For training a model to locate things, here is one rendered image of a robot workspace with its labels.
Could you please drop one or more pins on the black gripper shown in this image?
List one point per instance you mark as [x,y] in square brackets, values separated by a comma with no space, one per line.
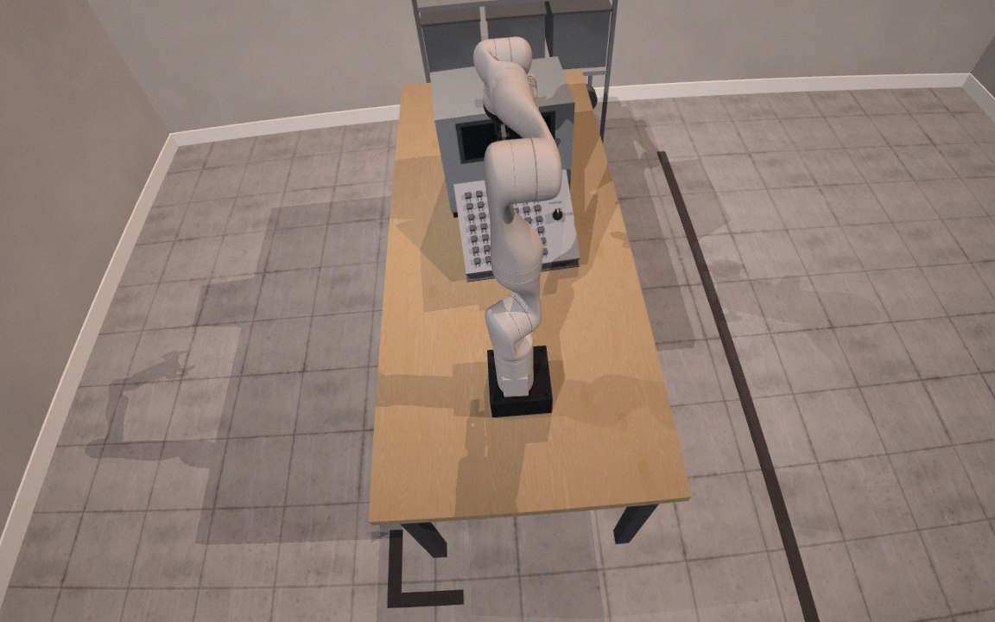
[501,134]

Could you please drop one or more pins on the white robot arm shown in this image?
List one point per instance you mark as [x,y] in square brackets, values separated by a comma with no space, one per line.
[516,171]

